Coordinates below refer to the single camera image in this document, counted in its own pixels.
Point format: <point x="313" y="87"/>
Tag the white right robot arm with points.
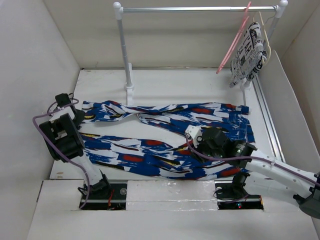
<point x="259" y="174"/>

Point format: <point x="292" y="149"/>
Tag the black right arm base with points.
<point x="230" y="195"/>

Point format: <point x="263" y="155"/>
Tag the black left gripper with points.
<point x="81" y="116"/>

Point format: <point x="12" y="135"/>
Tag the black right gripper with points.
<point x="198" y="145"/>

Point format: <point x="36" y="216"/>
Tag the cream plastic hanger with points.
<point x="266" y="43"/>

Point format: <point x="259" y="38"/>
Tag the white metal clothes rack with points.
<point x="119" y="11"/>

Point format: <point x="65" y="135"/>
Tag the white foam front board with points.
<point x="171" y="195"/>

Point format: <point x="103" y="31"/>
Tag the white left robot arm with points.
<point x="64" y="142"/>

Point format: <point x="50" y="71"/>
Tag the pink plastic hanger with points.
<point x="236" y="38"/>

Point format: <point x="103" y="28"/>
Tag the blue white red patterned trousers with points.
<point x="150" y="140"/>

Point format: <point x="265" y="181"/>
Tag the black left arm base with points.
<point x="105" y="195"/>

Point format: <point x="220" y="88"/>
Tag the black white printed garment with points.
<point x="250" y="56"/>

